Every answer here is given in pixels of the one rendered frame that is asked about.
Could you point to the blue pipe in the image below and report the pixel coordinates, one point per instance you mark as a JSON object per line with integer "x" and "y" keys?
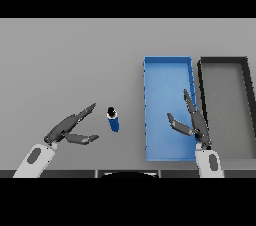
{"x": 113, "y": 119}

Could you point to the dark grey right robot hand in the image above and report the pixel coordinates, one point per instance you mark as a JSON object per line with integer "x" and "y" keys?
{"x": 199, "y": 124}

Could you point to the dark grey bin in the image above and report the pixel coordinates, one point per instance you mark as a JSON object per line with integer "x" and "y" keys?
{"x": 228, "y": 108}

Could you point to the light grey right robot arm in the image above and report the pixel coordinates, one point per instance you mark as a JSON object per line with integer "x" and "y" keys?
{"x": 209, "y": 163}

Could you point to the blue bin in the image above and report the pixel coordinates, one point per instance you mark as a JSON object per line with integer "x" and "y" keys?
{"x": 169, "y": 108}

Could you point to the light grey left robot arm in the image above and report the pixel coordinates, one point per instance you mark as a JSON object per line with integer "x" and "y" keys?
{"x": 34, "y": 160}

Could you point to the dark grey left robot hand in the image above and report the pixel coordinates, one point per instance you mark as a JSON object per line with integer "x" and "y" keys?
{"x": 63, "y": 127}

